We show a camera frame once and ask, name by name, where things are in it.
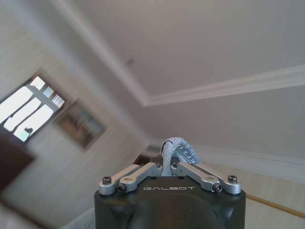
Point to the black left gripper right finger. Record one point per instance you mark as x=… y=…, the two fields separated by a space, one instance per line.
x=205 y=177

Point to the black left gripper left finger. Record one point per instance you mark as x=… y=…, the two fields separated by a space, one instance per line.
x=133 y=175

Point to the light blue striped garment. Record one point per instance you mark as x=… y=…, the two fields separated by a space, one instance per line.
x=172 y=152

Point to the wooden clothes hanger rod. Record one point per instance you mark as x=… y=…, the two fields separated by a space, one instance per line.
x=274 y=206

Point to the dark brown wooden furniture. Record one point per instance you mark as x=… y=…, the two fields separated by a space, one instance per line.
x=13 y=159

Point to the framed wall picture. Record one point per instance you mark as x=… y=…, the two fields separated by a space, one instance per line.
x=79 y=124

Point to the window with dark frame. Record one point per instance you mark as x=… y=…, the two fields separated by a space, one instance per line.
x=28 y=112

